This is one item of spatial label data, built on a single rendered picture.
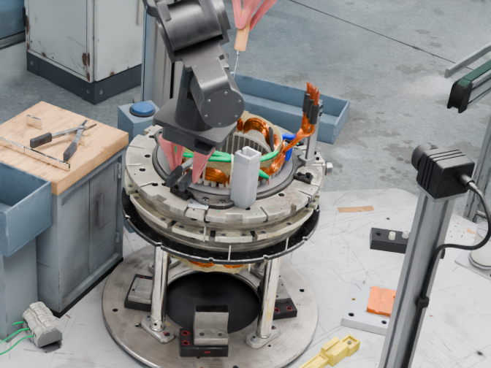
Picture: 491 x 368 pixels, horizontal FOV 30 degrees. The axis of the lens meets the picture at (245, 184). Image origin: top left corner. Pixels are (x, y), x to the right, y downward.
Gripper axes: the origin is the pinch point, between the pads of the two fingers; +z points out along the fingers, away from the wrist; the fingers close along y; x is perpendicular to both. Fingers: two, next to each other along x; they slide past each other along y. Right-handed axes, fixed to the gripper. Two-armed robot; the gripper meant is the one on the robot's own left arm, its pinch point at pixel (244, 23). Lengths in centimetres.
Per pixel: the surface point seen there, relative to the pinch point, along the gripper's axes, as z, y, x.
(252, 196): 23.9, 1.2, -9.6
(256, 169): 19.4, -0.4, -10.0
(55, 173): 31.4, -11.6, 19.6
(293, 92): 13.3, 40.1, 16.2
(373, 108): 40, 247, 118
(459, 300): 41, 54, -25
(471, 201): 49, 189, 36
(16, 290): 52, -13, 20
